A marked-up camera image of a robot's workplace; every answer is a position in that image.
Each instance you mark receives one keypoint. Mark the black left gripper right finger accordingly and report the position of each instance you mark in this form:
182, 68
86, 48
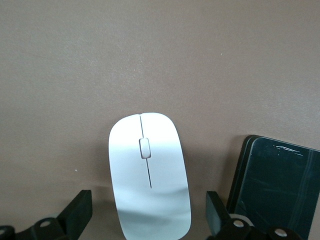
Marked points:
218, 220

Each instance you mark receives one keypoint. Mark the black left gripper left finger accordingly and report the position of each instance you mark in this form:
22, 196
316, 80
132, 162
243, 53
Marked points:
73, 220

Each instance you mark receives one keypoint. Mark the black smartphone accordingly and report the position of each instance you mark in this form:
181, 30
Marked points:
275, 187

